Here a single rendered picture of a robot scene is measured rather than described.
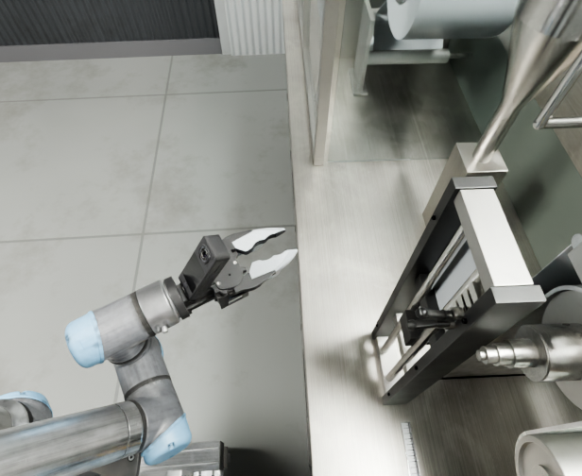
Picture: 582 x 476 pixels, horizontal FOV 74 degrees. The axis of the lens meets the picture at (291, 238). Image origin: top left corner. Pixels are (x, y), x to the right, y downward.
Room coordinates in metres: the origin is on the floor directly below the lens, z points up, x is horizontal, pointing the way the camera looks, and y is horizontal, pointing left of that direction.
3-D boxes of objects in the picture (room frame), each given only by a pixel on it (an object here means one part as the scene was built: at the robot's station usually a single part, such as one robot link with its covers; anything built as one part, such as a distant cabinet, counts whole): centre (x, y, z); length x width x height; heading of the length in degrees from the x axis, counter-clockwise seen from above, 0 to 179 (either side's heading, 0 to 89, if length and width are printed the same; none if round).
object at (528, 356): (0.13, -0.25, 1.33); 0.06 x 0.03 x 0.03; 93
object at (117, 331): (0.20, 0.27, 1.21); 0.11 x 0.08 x 0.09; 120
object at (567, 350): (0.13, -0.31, 1.33); 0.06 x 0.06 x 0.06; 3
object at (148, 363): (0.19, 0.26, 1.11); 0.11 x 0.08 x 0.11; 30
